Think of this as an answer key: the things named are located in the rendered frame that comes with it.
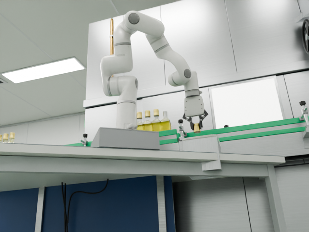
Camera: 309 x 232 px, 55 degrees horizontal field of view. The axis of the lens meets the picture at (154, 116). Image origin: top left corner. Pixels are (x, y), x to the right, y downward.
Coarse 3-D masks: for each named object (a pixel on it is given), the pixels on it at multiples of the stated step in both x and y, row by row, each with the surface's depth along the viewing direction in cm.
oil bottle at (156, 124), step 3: (153, 120) 189; (156, 120) 188; (159, 120) 188; (153, 123) 188; (156, 123) 187; (159, 123) 187; (153, 126) 187; (156, 126) 186; (159, 126) 186; (153, 129) 186; (156, 129) 186; (159, 129) 185
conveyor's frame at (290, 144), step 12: (300, 132) 158; (168, 144) 167; (228, 144) 167; (240, 144) 165; (252, 144) 163; (264, 144) 161; (276, 144) 159; (288, 144) 158; (300, 144) 156; (288, 156) 156; (300, 156) 165
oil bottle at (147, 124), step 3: (147, 120) 190; (144, 123) 189; (147, 123) 189; (150, 123) 188; (144, 126) 189; (147, 126) 188; (150, 126) 188; (144, 129) 188; (147, 129) 187; (150, 129) 187
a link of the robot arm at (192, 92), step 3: (189, 90) 153; (192, 90) 152; (195, 90) 153; (198, 90) 154; (186, 93) 154; (189, 93) 153; (192, 93) 152; (195, 93) 152; (198, 93) 153; (186, 96) 154
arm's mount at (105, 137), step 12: (108, 132) 125; (120, 132) 126; (132, 132) 128; (144, 132) 130; (156, 132) 132; (96, 144) 129; (108, 144) 123; (120, 144) 125; (132, 144) 126; (144, 144) 128; (156, 144) 130
